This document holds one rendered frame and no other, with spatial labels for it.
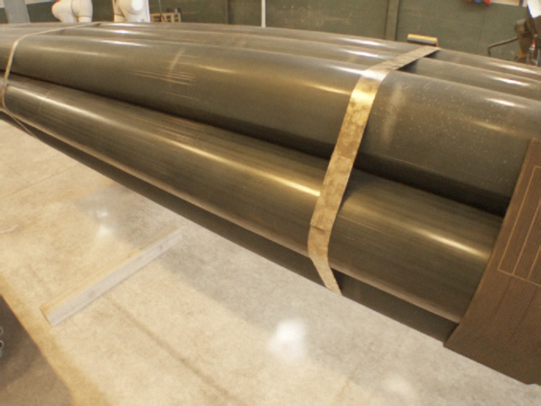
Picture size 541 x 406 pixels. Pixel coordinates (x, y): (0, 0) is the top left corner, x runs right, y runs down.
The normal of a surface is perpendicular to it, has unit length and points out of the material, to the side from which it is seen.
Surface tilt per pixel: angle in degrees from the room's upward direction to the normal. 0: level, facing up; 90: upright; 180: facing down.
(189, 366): 0
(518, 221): 60
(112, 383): 0
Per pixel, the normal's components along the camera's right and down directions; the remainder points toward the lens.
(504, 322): -0.59, 0.40
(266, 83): -0.49, -0.10
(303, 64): -0.19, -0.65
